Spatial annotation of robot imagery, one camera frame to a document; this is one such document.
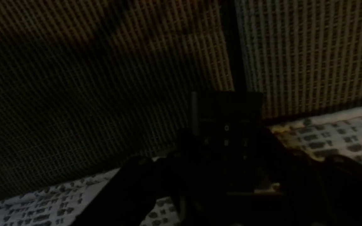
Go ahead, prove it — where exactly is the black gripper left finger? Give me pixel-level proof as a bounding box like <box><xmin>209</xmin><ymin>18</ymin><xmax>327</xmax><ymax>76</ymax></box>
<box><xmin>72</xmin><ymin>129</ymin><xmax>229</xmax><ymax>226</ymax></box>

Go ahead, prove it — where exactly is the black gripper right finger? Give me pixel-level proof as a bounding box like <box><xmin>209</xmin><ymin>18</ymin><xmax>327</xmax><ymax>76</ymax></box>
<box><xmin>257</xmin><ymin>126</ymin><xmax>362</xmax><ymax>226</ymax></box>

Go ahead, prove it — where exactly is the black remote control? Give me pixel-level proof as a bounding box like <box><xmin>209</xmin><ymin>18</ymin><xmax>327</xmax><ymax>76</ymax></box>
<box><xmin>190</xmin><ymin>91</ymin><xmax>268</xmax><ymax>199</ymax></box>

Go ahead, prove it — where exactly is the white black-dotted pillow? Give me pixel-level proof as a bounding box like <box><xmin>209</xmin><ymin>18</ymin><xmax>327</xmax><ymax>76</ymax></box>
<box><xmin>0</xmin><ymin>102</ymin><xmax>362</xmax><ymax>226</ymax></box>

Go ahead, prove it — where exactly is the brown sofa back cushion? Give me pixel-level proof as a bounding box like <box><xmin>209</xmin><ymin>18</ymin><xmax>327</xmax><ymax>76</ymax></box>
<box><xmin>234</xmin><ymin>0</ymin><xmax>362</xmax><ymax>122</ymax></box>
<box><xmin>0</xmin><ymin>0</ymin><xmax>238</xmax><ymax>205</ymax></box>

